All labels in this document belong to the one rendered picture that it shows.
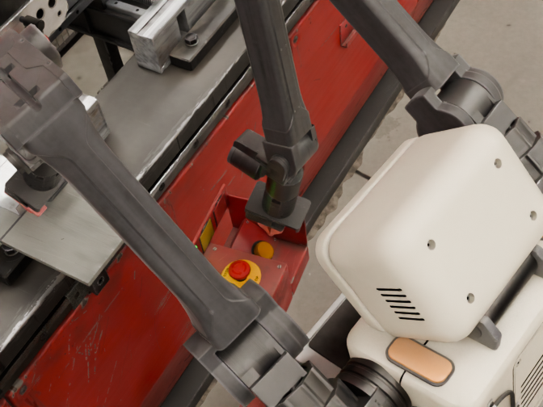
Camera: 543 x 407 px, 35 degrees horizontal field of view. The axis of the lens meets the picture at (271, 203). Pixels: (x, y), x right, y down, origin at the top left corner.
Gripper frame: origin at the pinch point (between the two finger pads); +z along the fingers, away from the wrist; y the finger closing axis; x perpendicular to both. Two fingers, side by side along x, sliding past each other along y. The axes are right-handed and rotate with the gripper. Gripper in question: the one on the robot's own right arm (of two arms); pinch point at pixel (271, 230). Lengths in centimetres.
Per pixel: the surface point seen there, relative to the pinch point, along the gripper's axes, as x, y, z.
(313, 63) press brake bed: -62, 10, 22
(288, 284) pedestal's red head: 5.5, -6.3, 6.6
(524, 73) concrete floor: -134, -48, 71
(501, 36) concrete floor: -149, -37, 74
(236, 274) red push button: 11.1, 2.5, -0.3
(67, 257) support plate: 26.5, 25.8, -14.4
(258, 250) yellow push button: 0.9, 1.5, 7.2
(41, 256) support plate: 27.6, 29.8, -13.4
